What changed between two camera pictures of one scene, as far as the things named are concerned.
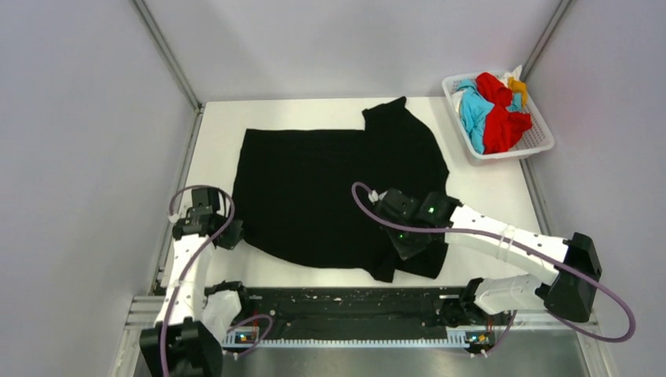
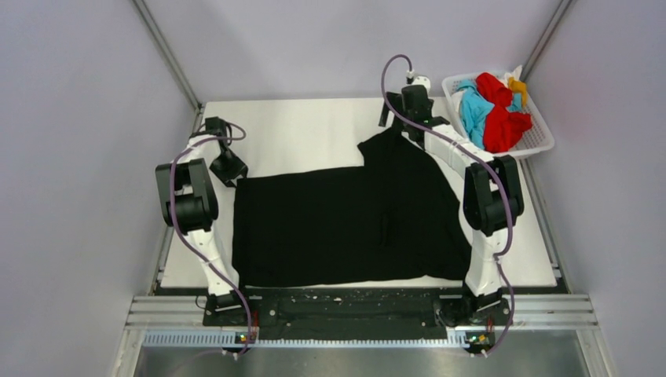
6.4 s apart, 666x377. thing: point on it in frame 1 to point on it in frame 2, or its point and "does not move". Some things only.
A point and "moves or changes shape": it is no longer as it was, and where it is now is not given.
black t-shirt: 294,200 moves or changes shape
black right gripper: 406,250 to 396,100
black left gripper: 235,235 to 238,168
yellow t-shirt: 518,86 does not move
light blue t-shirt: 473,108 does not move
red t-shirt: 503,127 does not move
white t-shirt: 516,74 does not move
